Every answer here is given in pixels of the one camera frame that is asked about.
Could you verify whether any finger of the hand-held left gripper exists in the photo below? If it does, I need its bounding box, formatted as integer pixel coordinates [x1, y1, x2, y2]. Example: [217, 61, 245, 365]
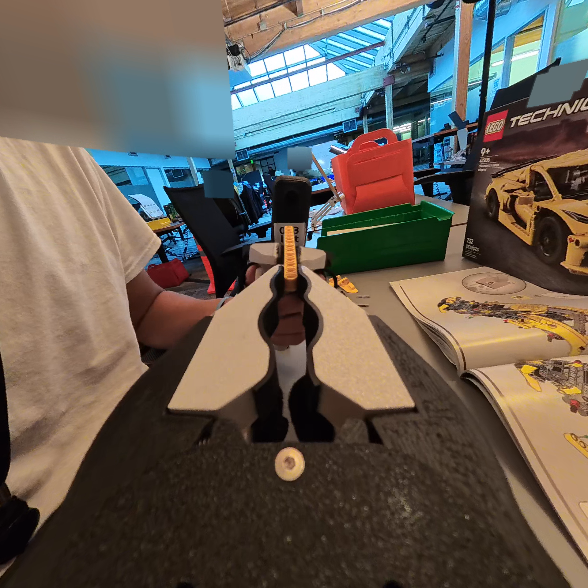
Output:
[299, 248, 331, 273]
[249, 243, 283, 271]

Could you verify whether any black office chair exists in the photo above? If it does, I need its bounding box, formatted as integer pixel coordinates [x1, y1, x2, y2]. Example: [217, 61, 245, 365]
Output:
[163, 184, 258, 299]

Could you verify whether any long yellow brick beam assembly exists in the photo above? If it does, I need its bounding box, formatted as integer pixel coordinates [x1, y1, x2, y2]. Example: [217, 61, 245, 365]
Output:
[282, 225, 300, 293]

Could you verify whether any black toy car box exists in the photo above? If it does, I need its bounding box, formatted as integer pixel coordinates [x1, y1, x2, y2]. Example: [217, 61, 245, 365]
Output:
[462, 57, 588, 295]

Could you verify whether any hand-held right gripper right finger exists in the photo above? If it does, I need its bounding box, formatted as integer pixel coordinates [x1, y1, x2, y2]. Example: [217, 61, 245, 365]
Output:
[298, 266, 416, 437]

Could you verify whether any light grey garment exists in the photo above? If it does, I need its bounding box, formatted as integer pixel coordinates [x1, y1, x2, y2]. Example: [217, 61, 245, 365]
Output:
[0, 137, 161, 552]

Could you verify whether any open instruction booklet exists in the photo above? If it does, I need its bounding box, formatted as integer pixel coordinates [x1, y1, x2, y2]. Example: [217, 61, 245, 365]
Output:
[390, 266, 588, 563]

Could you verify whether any black pole floor lamp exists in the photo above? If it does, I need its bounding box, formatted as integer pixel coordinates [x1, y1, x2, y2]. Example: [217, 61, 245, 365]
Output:
[462, 0, 499, 122]

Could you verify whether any person's left hand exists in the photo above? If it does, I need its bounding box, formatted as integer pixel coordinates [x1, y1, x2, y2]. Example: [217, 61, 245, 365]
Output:
[245, 265, 307, 348]

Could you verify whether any grey desk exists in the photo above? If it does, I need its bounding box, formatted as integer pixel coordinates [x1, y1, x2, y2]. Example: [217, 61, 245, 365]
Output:
[322, 195, 588, 588]

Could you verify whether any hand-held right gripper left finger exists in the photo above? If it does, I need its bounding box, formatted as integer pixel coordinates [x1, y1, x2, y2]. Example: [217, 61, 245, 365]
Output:
[168, 266, 285, 441]

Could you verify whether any red bag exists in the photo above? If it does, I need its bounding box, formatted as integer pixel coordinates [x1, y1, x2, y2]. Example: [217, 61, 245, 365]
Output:
[146, 258, 190, 288]

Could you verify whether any orange bag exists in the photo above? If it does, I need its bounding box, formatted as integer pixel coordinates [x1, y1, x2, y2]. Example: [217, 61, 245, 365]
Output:
[331, 129, 416, 216]

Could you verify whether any black strap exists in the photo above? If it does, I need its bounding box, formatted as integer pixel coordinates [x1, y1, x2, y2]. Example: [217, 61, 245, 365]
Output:
[0, 349, 41, 566]

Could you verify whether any green storage bin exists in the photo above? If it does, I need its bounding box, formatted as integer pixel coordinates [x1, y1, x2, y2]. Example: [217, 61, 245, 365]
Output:
[316, 201, 455, 276]

